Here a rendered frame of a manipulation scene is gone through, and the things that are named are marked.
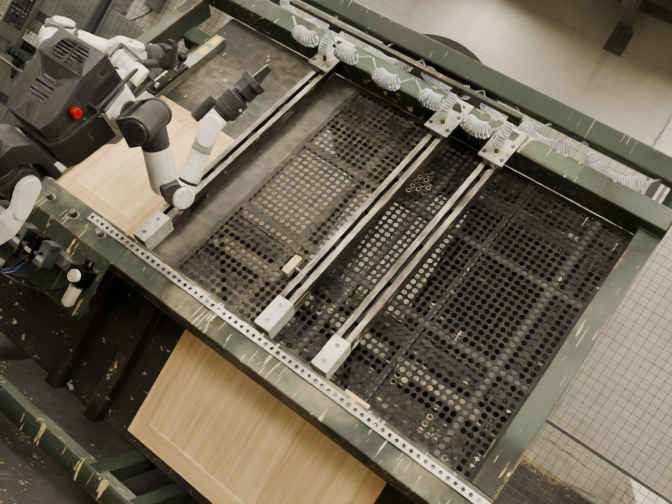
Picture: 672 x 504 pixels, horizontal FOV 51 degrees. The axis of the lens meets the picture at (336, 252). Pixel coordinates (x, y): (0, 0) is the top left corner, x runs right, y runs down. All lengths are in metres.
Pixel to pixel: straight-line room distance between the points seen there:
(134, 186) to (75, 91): 0.64
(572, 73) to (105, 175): 5.50
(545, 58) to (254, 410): 5.69
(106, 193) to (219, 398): 0.86
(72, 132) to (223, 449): 1.18
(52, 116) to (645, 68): 6.13
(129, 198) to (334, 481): 1.25
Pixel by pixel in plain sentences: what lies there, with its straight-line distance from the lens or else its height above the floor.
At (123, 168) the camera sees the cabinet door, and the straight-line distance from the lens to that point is 2.83.
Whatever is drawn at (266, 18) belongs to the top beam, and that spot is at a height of 1.86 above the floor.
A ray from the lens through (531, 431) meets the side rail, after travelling 2.24.
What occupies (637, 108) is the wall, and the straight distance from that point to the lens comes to 7.40.
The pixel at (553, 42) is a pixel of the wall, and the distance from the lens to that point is 7.61.
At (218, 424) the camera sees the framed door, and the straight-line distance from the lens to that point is 2.62.
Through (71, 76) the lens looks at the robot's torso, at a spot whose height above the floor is 1.32.
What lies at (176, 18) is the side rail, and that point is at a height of 1.67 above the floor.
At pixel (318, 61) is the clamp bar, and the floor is 1.80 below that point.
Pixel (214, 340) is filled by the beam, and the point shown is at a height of 0.81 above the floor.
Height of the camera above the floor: 1.49
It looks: 6 degrees down
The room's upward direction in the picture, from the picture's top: 31 degrees clockwise
